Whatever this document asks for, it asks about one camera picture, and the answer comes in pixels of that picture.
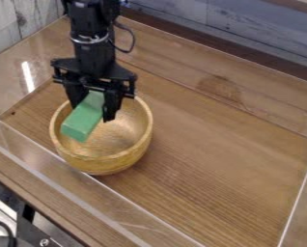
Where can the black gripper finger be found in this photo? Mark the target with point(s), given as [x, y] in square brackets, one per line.
[111, 105]
[76, 93]

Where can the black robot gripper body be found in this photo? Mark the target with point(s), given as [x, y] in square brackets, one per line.
[93, 69]

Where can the green rectangular block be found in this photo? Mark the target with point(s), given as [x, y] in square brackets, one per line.
[84, 117]

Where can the light wooden bowl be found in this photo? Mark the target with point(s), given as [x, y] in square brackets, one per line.
[116, 144]

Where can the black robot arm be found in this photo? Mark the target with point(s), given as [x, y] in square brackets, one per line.
[97, 36]

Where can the clear acrylic enclosure walls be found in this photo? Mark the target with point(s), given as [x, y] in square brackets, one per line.
[221, 179]

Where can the black table leg bracket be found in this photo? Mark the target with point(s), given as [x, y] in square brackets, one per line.
[28, 232]

